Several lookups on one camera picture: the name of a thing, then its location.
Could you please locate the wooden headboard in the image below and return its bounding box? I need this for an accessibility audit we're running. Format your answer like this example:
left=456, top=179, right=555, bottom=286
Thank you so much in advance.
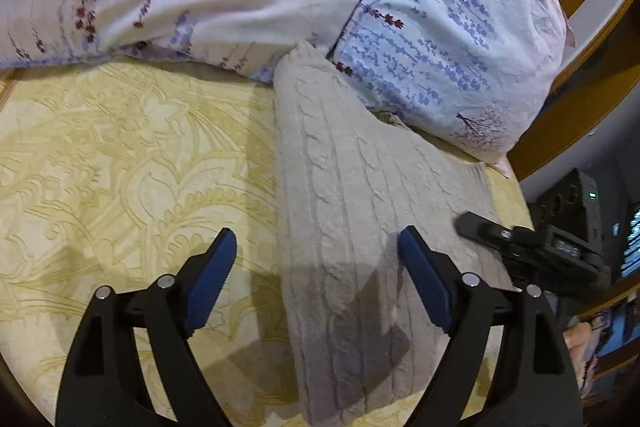
left=509, top=0, right=640, bottom=182

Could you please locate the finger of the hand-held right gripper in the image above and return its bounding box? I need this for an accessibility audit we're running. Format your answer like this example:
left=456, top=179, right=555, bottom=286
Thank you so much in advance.
left=457, top=212, right=541, bottom=254

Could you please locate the yellow patterned bed sheet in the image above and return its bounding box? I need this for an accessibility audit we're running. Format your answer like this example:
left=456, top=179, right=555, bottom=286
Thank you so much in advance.
left=0, top=57, right=532, bottom=427

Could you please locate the black box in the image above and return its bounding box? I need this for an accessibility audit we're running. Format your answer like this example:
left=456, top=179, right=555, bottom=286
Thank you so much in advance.
left=529, top=168, right=622, bottom=253

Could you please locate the wooden cabinet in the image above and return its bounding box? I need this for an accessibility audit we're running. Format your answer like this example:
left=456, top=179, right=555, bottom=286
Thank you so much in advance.
left=570, top=274, right=640, bottom=390

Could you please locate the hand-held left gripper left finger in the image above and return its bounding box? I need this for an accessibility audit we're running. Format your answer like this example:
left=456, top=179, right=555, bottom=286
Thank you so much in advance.
left=55, top=228, right=238, bottom=427

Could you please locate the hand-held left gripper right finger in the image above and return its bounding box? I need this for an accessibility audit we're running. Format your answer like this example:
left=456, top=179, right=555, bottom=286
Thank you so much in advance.
left=398, top=225, right=584, bottom=427

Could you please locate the light blue floral pillow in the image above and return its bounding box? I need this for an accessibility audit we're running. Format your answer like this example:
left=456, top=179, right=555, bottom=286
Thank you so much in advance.
left=327, top=0, right=577, bottom=180

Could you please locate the cream cable knit sweater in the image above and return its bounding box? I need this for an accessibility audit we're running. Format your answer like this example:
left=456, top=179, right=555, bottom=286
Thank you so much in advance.
left=272, top=41, right=516, bottom=426

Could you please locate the person's pink garment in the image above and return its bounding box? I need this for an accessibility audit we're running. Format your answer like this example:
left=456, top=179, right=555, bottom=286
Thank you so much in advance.
left=562, top=321, right=603, bottom=390

